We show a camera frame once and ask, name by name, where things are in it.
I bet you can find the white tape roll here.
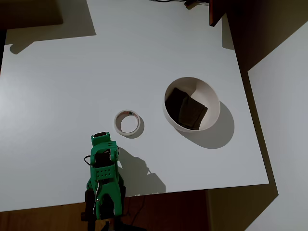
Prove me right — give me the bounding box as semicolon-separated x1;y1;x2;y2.
114;109;141;137

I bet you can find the dark folded cloth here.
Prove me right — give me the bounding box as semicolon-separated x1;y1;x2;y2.
165;87;208;131

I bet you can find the beige round bowl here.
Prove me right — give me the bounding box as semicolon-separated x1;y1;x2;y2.
162;77;221;133

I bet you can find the dark flat box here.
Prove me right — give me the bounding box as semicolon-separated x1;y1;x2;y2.
0;0;64;30

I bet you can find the reddish wooden board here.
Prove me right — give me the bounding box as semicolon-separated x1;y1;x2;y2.
208;0;229;27

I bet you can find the black cable under table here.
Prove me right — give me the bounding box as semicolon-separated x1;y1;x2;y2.
124;195;146;217

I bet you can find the thin black cable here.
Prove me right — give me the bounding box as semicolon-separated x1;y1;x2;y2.
149;0;187;4

